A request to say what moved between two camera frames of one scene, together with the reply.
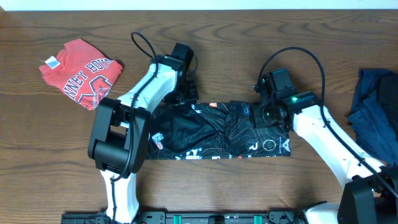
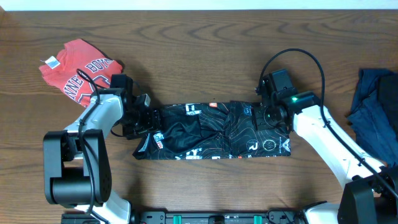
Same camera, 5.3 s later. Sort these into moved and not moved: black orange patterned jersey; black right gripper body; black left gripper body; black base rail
Moved: black left gripper body
Not moved: black orange patterned jersey; black base rail; black right gripper body
